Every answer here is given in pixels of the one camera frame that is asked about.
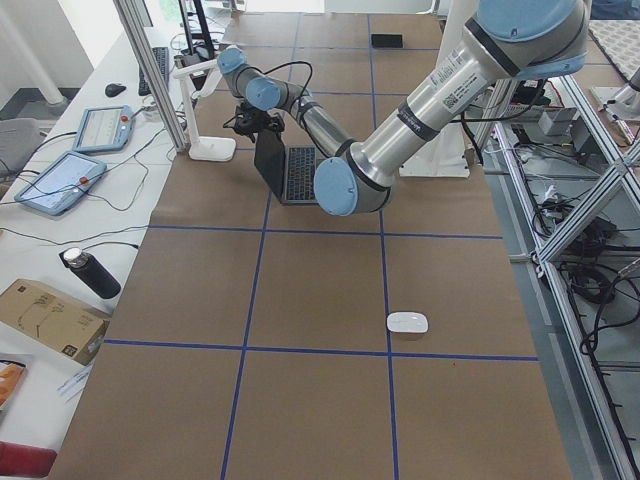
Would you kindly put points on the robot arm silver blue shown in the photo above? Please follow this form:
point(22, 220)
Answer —
point(524, 40)

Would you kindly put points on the white desk lamp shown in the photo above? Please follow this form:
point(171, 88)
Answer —
point(197, 81)

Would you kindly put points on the black computer mouse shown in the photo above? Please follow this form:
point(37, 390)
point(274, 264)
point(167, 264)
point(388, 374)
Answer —
point(114, 89)

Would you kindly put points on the blue teach pendant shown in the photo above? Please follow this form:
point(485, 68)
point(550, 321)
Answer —
point(62, 184)
point(104, 130)

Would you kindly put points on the white computer mouse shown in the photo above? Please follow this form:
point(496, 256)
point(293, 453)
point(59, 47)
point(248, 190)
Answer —
point(407, 322)

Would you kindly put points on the grey laptop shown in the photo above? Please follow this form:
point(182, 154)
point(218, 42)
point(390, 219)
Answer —
point(288, 171)

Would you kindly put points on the aluminium frame post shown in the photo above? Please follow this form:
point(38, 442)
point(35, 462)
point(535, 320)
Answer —
point(135, 31)

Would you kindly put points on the black mouse pad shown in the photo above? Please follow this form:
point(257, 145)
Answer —
point(386, 41)

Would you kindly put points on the blue teach pendant near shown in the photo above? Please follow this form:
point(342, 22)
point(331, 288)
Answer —
point(62, 184)

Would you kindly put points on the blue teach pendant far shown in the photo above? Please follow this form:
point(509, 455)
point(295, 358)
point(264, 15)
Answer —
point(104, 130)

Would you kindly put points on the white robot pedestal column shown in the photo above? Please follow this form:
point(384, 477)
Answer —
point(445, 155)

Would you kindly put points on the black water bottle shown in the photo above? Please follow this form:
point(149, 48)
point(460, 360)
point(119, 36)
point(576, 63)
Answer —
point(91, 272)

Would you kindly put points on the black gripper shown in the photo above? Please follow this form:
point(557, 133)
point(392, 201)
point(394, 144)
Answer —
point(251, 121)

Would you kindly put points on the cardboard box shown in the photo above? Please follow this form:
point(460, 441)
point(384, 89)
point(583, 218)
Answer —
point(55, 319)

